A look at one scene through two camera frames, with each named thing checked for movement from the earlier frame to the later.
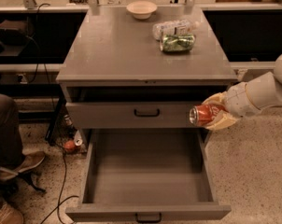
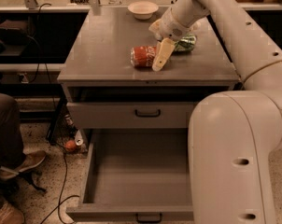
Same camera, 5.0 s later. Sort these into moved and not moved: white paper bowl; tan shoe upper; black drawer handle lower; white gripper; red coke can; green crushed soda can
Moved: red coke can; white gripper
Not moved: tan shoe upper; white paper bowl; black drawer handle lower; green crushed soda can
